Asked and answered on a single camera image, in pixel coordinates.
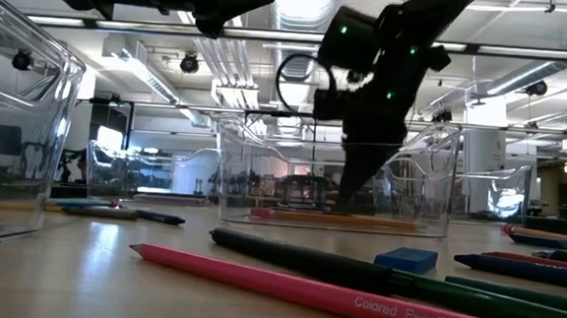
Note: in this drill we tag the blue pencil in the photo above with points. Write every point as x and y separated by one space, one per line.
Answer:
83 203

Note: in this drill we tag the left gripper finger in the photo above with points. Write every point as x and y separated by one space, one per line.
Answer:
234 0
210 26

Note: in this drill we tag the black silver frame crossbar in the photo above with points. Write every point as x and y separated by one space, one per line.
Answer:
281 35

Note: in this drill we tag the dark blue crayon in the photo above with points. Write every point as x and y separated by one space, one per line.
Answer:
161 218

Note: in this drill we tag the orange pencil red eraser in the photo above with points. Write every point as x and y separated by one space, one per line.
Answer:
545 234

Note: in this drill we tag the clear plastic bin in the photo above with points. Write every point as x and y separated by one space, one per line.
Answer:
272 188
115 168
18 138
508 197

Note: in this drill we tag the thick blue eraser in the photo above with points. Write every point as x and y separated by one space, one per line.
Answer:
405 262

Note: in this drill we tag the dark green coloured pencil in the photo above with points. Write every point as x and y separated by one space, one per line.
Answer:
307 259

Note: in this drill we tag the pink colored pencil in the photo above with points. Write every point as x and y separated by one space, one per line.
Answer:
256 276

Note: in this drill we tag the black ceiling spotlight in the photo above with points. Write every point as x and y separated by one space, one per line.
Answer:
189 63
537 88

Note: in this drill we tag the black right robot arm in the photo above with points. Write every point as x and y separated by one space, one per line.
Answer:
420 19

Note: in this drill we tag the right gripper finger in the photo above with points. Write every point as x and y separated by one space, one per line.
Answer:
362 164

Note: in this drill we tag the white pillar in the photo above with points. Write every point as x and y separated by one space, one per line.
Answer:
483 156

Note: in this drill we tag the red crayon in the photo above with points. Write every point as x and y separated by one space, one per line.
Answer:
543 262

